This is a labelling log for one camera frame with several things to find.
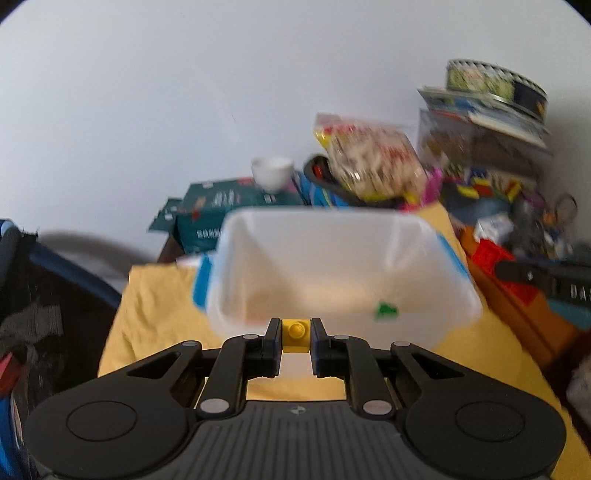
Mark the round printed tin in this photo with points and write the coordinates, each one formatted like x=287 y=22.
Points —
x=496 y=85

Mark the stack of printed boxes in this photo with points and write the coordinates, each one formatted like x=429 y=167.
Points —
x=466 y=134

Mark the yellow table cloth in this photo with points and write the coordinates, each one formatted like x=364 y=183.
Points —
x=152 y=304

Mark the clear snack bag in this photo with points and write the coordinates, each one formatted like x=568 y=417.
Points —
x=369 y=157

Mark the orange box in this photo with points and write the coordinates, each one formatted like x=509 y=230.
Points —
x=521 y=314

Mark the pile of colourful toy bricks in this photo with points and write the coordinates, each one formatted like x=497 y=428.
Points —
x=480 y=184

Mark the scissors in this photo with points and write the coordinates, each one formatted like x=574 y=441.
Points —
x=564 y=206

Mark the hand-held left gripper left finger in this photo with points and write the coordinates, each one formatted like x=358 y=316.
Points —
x=276 y=344

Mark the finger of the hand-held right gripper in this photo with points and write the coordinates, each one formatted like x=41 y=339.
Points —
x=521 y=273

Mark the dark green cardboard box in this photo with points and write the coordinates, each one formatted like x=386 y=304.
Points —
x=207 y=217

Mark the white cup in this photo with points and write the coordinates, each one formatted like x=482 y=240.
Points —
x=273 y=171

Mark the green toy brick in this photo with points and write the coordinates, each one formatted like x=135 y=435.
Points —
x=385 y=311

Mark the yellow toy brick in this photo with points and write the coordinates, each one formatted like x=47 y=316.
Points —
x=295 y=334

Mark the clear plastic container blue clips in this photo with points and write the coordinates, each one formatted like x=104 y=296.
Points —
x=332 y=258

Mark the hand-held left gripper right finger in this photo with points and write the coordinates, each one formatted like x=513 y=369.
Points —
x=315 y=344

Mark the black round holder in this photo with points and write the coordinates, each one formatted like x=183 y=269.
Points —
x=323 y=177

